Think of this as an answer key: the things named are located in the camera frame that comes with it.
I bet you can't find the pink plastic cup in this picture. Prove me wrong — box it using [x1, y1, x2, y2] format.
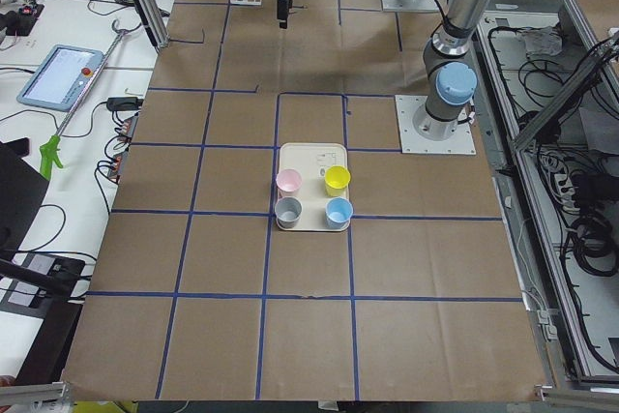
[276, 168, 303, 198]

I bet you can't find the yellow plastic cup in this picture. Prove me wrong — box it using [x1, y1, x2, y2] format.
[324, 165, 351, 197]

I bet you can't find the grey plastic cup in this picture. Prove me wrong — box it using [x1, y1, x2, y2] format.
[274, 196, 303, 229]

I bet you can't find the light blue cup front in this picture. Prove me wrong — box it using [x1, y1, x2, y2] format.
[325, 197, 353, 230]

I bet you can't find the cream serving tray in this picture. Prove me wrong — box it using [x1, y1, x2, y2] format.
[279, 142, 351, 232]

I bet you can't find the black power adapter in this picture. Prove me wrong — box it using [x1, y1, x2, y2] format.
[105, 96, 143, 112]

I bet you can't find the blue teach pendant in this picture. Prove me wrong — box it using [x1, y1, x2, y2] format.
[16, 44, 103, 112]

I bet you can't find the green reacher grabber tool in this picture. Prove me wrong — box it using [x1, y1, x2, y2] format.
[40, 19, 130, 181]

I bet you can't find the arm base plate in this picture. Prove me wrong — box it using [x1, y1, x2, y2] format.
[381, 0, 438, 14]
[395, 95, 476, 156]

